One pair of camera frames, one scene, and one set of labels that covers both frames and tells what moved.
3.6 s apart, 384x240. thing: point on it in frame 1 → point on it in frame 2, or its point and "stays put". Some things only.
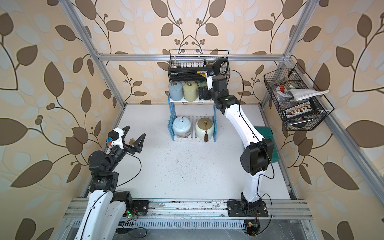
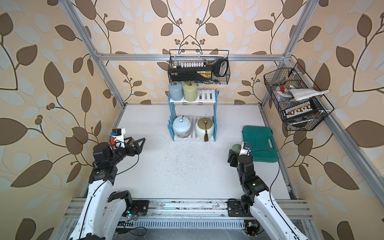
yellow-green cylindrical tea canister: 190,91 stays put
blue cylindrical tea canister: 176,92 stays put
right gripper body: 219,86 → 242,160
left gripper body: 116,154 stays put
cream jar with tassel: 204,128 stays put
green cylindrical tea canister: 203,84 → 236,148
